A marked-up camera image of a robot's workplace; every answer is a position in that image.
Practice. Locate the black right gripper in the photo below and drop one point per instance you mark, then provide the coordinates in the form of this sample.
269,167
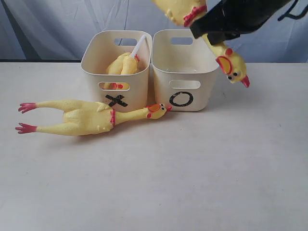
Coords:
231,18

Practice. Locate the whole rubber chicken front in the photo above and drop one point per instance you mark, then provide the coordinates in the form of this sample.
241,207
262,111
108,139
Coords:
185,13

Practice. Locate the whole rubber chicken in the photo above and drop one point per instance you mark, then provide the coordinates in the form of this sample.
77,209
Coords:
185,13
87,118

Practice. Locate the chicken leg with white tube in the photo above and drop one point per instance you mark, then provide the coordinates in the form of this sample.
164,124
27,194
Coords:
130,62

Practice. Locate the headless rubber chicken body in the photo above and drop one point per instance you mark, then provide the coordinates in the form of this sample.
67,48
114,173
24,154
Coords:
115,69

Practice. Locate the cream bin marked O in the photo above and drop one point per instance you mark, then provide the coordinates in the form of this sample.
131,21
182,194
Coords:
184,68

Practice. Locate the cream bin marked X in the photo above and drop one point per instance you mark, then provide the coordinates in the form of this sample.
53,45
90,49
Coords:
124,93

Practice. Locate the blue-grey backdrop curtain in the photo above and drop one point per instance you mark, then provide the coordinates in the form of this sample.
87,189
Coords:
62,29

